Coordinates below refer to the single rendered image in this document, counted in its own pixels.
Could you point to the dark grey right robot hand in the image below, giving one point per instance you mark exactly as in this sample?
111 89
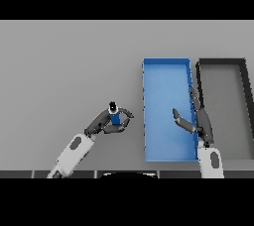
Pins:
203 125

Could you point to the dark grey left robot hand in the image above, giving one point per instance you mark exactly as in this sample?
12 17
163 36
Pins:
99 123

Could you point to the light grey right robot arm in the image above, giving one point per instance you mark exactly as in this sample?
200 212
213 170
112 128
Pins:
210 162

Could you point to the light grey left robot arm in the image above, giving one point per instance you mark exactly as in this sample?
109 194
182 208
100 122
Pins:
70 157

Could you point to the dark grey bin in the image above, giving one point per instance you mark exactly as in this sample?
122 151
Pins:
228 107

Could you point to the blue bin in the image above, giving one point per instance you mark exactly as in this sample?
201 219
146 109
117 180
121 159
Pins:
167 111

